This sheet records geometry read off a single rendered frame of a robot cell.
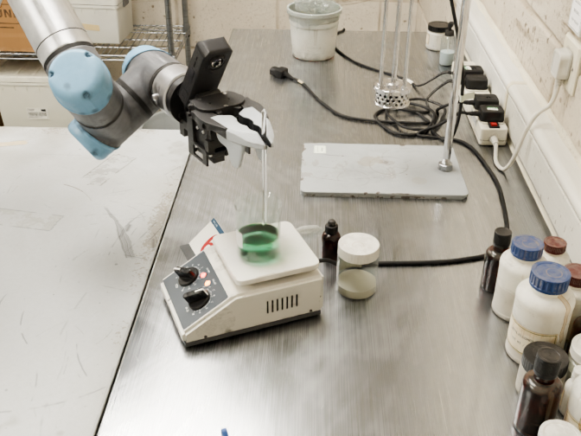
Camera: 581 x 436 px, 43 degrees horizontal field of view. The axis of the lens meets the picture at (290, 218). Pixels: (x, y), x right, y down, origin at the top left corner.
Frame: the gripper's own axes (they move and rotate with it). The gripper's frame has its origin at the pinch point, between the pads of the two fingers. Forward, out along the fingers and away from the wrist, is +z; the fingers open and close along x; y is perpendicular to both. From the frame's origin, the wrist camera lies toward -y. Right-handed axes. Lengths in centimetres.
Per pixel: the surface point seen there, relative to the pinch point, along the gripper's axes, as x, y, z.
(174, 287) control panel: 11.2, 22.5, -5.4
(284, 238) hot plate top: -4.0, 17.2, -0.6
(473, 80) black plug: -77, 21, -33
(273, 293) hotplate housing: 2.3, 19.8, 6.2
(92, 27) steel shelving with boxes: -59, 57, -218
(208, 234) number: -0.1, 23.5, -15.9
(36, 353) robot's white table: 30.6, 26.1, -7.1
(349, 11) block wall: -162, 58, -180
